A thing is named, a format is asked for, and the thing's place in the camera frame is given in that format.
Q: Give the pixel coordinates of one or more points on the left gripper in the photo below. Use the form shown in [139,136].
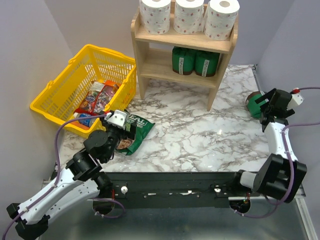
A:
[125,134]

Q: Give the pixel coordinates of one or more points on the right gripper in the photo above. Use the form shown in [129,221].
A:
[268,95]

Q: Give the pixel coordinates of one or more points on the green roll brown end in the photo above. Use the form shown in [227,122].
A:
[206,63]

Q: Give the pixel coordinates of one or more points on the floral paper towel roll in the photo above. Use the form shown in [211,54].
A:
[220,17]
[155,16]
[188,16]

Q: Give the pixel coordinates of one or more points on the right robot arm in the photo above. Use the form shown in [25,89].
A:
[282,174]

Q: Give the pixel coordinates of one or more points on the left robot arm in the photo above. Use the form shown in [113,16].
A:
[81,179]

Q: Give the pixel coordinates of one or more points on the wooden two-tier shelf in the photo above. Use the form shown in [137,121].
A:
[156,63]

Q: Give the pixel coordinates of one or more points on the green chip bag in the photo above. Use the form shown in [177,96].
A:
[128,145]

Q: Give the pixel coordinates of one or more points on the blue label bottle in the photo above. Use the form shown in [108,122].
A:
[83,120]

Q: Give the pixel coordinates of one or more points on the red candy bag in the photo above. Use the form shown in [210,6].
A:
[96,99]

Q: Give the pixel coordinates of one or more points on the orange snack packet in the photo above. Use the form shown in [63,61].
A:
[112,84]

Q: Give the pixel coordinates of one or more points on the yellow plastic shopping basket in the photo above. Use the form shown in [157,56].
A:
[62,96]

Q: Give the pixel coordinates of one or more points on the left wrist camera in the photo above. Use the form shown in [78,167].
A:
[117,118]

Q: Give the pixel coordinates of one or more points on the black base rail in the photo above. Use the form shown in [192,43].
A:
[151,190]

